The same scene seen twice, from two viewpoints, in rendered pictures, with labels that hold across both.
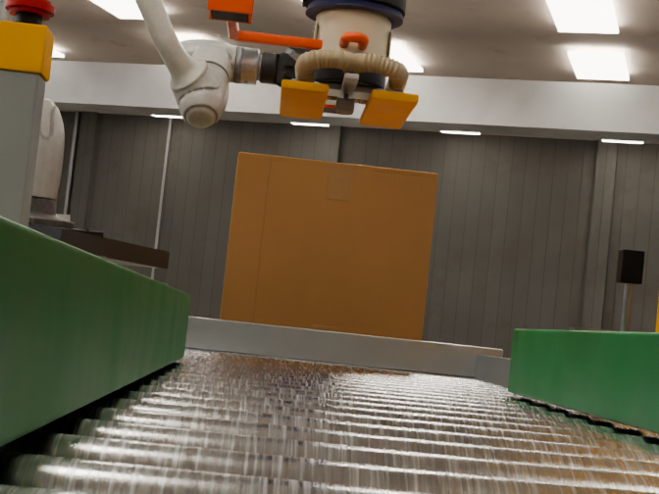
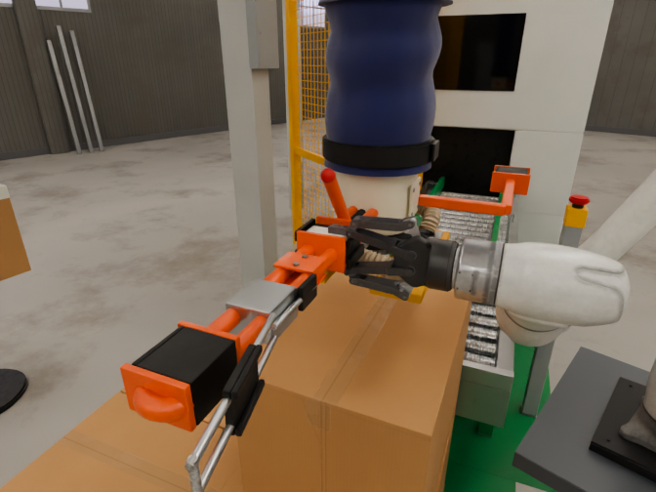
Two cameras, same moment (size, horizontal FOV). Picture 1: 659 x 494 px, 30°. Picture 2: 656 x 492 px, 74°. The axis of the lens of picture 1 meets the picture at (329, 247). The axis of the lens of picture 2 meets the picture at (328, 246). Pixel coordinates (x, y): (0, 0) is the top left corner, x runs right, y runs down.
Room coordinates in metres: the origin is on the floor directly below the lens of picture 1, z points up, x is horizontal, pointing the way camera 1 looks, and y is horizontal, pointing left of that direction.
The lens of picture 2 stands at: (3.56, 0.29, 1.51)
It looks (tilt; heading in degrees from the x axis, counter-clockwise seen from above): 23 degrees down; 206
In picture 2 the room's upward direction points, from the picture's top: straight up
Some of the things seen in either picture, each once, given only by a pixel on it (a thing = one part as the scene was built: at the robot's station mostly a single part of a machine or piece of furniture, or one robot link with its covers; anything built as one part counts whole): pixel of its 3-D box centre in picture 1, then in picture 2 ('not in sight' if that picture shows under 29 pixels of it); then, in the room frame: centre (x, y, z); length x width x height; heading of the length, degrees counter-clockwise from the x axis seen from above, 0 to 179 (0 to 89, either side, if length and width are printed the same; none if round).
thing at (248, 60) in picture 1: (248, 66); (475, 270); (2.97, 0.24, 1.23); 0.09 x 0.06 x 0.09; 3
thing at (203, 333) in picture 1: (320, 345); (402, 354); (2.36, 0.00, 0.58); 0.70 x 0.03 x 0.06; 93
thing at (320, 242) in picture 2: not in sight; (330, 242); (2.96, 0.01, 1.23); 0.10 x 0.08 x 0.06; 93
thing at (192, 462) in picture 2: not in sight; (272, 352); (3.25, 0.08, 1.23); 0.31 x 0.03 x 0.05; 15
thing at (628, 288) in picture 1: (625, 312); not in sight; (1.63, -0.40, 0.68); 0.03 x 0.02 x 0.17; 93
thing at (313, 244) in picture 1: (323, 269); (370, 384); (2.72, 0.01, 0.74); 0.60 x 0.40 x 0.40; 2
